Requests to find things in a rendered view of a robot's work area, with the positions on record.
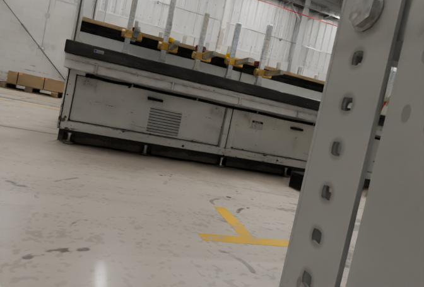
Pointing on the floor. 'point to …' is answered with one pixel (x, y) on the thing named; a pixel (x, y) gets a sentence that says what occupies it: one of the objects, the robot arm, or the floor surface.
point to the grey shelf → (412, 86)
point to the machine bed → (185, 115)
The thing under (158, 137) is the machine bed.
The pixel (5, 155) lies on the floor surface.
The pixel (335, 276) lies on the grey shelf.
